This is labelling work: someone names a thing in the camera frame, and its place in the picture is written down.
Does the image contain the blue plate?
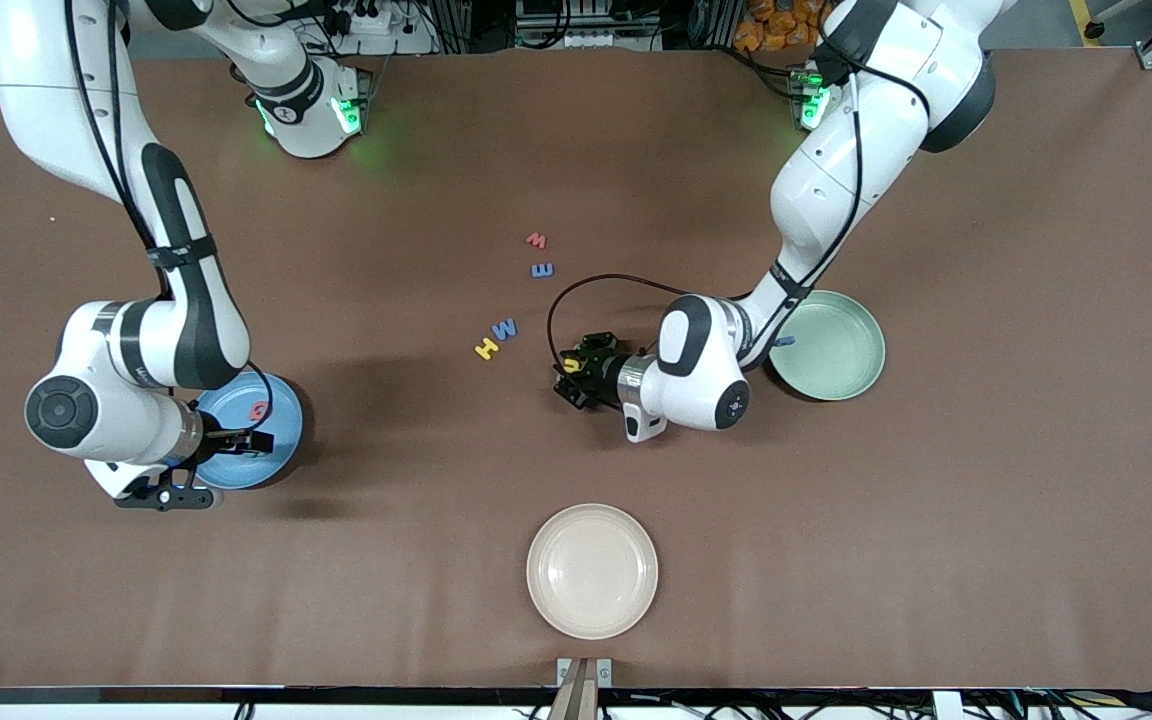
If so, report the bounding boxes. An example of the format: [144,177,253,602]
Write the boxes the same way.
[191,371,304,490]

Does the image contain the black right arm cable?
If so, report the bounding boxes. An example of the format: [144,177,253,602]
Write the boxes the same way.
[66,0,275,433]

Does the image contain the aluminium camera mount post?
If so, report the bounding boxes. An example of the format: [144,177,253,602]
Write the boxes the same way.
[556,657,614,720]

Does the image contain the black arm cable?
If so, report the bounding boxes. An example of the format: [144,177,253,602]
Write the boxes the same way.
[66,0,275,433]
[547,275,697,371]

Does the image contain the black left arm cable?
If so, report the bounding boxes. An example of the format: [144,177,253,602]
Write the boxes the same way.
[547,275,697,371]

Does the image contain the cream plate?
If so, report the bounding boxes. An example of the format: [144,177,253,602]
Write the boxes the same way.
[526,503,659,641]

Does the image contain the green plate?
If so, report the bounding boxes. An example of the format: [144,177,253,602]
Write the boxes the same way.
[771,290,886,402]

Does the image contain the table edge rail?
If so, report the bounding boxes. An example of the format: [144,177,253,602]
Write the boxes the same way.
[0,686,1152,707]

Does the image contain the white power strip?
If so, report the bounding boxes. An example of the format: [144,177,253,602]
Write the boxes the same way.
[561,28,659,49]
[341,5,397,36]

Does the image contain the orange items bag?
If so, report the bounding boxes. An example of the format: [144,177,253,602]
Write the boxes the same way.
[733,0,842,53]

